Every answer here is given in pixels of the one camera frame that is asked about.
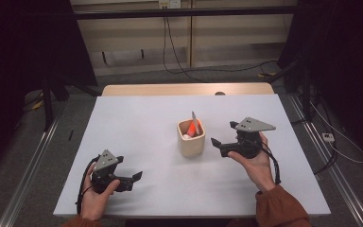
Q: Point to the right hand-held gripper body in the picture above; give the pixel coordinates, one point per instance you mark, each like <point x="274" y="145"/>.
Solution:
<point x="249" y="138"/>

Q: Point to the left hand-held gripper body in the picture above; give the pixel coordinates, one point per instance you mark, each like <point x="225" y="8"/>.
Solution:
<point x="105" y="171"/>

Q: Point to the beige pen holder cup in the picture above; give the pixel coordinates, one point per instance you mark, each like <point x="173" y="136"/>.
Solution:
<point x="190" y="148"/>

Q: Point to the orange highlighter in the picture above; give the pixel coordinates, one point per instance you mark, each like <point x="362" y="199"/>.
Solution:
<point x="191" y="129"/>

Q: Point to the white green glue stick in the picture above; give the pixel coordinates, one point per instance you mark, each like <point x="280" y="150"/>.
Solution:
<point x="186" y="136"/>

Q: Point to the clear grey pen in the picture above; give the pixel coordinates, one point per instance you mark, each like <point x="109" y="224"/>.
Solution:
<point x="194" y="119"/>

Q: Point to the person's right hand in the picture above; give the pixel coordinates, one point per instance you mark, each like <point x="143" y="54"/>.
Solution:
<point x="258" y="168"/>

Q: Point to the person's left hand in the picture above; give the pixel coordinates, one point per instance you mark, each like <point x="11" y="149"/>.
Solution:
<point x="94" y="203"/>

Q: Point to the small black stick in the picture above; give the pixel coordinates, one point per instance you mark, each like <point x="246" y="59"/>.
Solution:
<point x="71" y="135"/>

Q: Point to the wooden table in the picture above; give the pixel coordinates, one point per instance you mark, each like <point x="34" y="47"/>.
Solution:
<point x="170" y="89"/>

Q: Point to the white power plug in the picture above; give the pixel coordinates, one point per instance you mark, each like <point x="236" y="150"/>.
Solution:
<point x="327" y="137"/>

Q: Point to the black metal stand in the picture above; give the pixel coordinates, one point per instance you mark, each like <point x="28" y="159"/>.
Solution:
<point x="48" y="107"/>

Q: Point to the black horizontal bar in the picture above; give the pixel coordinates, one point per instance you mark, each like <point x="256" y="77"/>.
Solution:
<point x="170" y="13"/>

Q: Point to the black curtain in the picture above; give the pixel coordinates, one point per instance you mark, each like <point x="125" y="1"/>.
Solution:
<point x="343" y="47"/>
<point x="19" y="47"/>

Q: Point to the metal floor rail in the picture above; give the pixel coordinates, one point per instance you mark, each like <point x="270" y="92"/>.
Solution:
<point x="331" y="167"/>
<point x="28" y="176"/>

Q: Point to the white wall outlet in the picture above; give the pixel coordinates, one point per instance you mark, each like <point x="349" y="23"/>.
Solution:
<point x="169" y="3"/>

